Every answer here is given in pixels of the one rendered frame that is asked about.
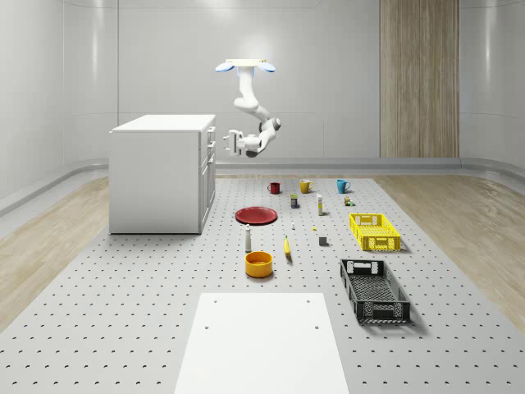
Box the red plate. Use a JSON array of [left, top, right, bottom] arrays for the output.
[[235, 205, 279, 227]]

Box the white cabinet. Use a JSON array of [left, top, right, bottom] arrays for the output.
[[108, 113, 217, 236]]

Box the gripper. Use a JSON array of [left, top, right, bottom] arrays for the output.
[[222, 129, 242, 157]]

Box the yellow bowl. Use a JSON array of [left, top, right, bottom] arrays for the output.
[[244, 250, 274, 279]]

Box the white board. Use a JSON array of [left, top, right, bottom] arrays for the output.
[[173, 291, 351, 394]]

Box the drone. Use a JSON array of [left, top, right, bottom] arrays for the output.
[[215, 57, 277, 76]]

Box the dark grey basket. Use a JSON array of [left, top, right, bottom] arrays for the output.
[[339, 259, 412, 326]]

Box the yellow basket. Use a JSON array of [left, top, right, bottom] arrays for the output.
[[349, 212, 403, 252]]

